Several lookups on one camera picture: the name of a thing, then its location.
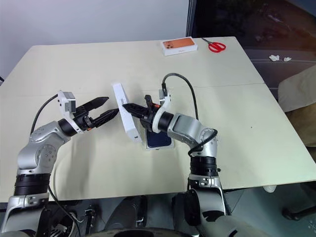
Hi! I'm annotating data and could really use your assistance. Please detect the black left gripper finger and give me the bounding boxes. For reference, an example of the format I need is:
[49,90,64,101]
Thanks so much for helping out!
[92,108,119,128]
[84,96,110,112]

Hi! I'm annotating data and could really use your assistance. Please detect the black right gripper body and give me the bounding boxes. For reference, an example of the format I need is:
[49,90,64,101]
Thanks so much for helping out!
[139,104,161,132]

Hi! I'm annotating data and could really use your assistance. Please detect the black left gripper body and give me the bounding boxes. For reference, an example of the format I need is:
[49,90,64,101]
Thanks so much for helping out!
[73,104,96,131]

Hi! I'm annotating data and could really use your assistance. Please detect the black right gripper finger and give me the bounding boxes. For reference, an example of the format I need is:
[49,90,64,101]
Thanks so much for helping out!
[144,94,156,110]
[122,102,149,119]

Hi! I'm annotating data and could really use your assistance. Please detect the white phone box lid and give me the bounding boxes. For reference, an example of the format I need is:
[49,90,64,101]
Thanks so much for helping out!
[111,82,143,143]

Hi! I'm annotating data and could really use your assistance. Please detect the dark blue smartphone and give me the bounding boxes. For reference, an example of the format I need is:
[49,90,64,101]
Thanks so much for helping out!
[147,129,173,149]

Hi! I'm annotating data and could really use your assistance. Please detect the white box base brown insert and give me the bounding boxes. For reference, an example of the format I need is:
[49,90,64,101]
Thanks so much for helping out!
[143,128,175,151]

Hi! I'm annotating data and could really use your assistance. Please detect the closed orange phone box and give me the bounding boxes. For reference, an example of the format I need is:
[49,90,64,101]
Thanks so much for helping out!
[161,37,199,57]

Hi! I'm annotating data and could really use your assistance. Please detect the beige cushioned chair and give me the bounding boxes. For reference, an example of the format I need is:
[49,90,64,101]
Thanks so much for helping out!
[277,65,316,149]

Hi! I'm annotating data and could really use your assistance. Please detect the black chair base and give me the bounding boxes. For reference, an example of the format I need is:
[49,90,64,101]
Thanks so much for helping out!
[282,203,316,221]

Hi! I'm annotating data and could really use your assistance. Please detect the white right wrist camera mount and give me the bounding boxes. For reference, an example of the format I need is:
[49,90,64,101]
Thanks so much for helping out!
[151,89,173,135]

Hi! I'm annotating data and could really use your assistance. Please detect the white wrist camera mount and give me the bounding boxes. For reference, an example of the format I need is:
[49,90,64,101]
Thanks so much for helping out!
[56,90,82,134]
[151,89,173,135]

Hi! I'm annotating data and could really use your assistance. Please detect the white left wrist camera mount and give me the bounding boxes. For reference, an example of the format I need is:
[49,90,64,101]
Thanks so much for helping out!
[56,90,82,134]

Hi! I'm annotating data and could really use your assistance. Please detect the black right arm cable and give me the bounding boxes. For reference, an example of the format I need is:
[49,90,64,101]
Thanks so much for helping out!
[161,73,218,157]

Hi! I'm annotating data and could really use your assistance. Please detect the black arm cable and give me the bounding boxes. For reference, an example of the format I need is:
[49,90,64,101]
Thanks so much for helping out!
[161,73,218,157]
[30,95,60,136]

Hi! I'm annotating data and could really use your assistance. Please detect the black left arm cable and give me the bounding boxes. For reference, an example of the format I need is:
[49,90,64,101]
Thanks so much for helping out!
[30,95,60,136]

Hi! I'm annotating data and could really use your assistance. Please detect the red handled scissors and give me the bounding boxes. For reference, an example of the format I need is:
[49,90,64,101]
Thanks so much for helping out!
[201,37,227,53]

